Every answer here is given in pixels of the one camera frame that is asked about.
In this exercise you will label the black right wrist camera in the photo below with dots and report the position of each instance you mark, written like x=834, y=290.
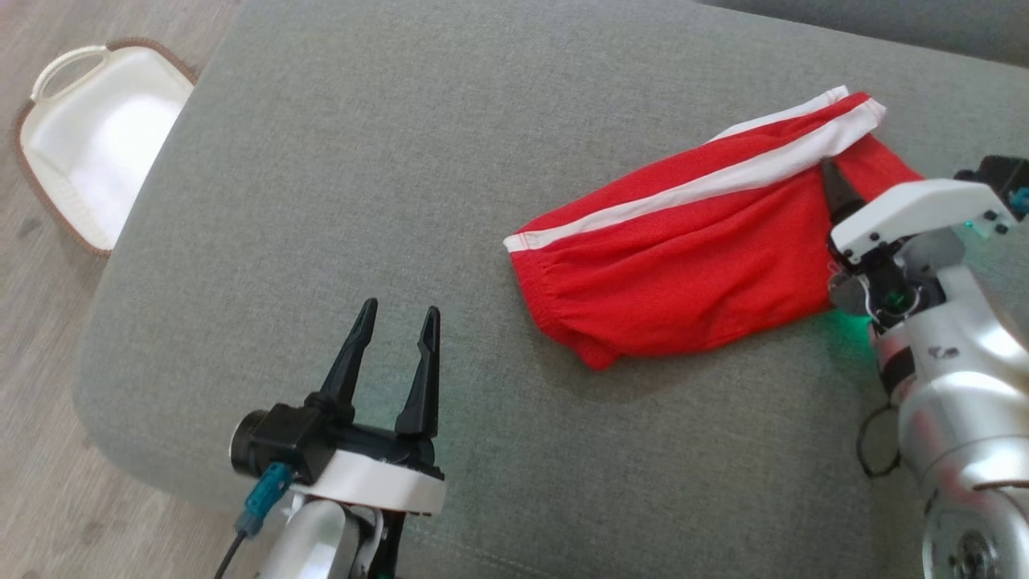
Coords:
x=1001, y=173

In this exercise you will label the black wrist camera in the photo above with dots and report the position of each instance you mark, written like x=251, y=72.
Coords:
x=1001, y=173
x=281, y=438

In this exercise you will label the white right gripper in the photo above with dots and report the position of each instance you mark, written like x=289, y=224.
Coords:
x=916, y=209

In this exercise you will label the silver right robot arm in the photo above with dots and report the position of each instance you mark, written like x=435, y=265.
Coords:
x=965, y=386

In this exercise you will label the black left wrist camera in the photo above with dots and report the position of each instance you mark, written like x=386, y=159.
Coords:
x=281, y=438

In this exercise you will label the white laundry basket brown rim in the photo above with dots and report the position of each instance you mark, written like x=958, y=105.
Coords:
x=104, y=145

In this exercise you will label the red white sports shorts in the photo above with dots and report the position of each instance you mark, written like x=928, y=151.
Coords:
x=683, y=265

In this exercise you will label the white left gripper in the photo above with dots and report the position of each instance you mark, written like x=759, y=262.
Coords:
x=378, y=482

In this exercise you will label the wide grey sofa chaise cushion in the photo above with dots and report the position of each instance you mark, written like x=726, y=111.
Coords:
x=362, y=161

